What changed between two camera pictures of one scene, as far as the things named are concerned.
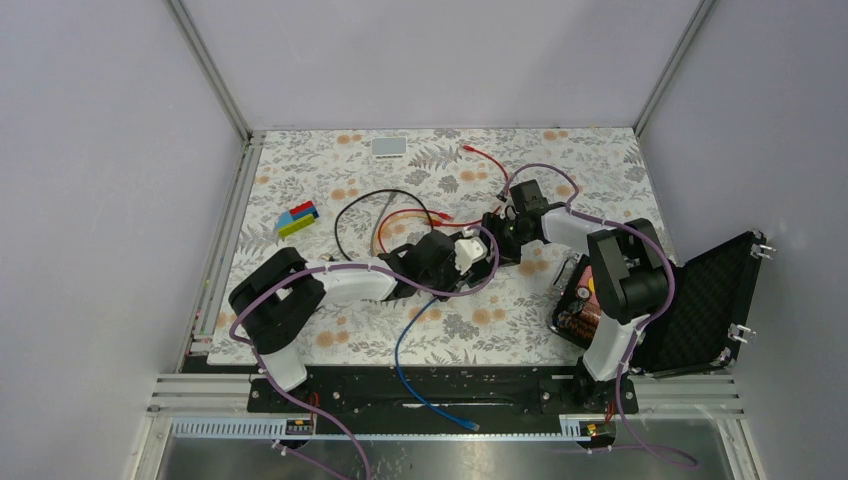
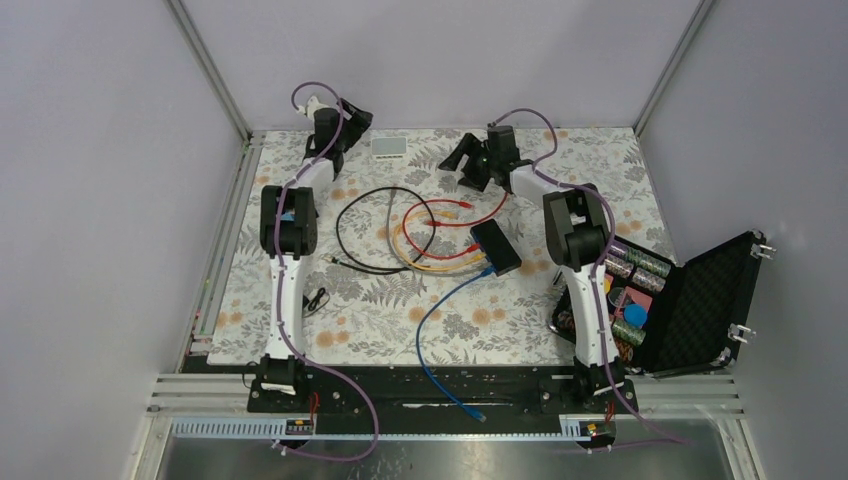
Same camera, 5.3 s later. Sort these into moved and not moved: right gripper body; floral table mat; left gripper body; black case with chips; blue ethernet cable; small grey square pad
Moved: right gripper body; left gripper body; blue ethernet cable
Not moved: floral table mat; black case with chips; small grey square pad
